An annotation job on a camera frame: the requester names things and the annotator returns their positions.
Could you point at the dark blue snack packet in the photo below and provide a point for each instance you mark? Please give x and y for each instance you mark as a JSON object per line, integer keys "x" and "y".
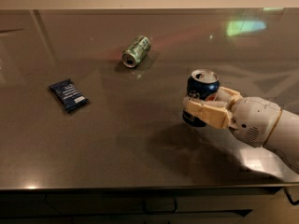
{"x": 69, "y": 95}

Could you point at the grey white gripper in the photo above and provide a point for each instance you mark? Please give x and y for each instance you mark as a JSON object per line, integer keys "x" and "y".
{"x": 254, "y": 119}

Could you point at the green soda can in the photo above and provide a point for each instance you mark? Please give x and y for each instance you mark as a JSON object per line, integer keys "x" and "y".
{"x": 136, "y": 52}

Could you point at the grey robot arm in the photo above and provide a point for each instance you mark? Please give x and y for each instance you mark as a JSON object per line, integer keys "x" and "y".
{"x": 283, "y": 139}

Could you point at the blue pepsi can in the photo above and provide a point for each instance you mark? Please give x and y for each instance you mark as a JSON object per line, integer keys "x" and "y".
{"x": 203, "y": 84}

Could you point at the black drawer handle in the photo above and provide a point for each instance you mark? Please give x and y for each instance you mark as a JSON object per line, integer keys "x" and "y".
{"x": 155, "y": 206}

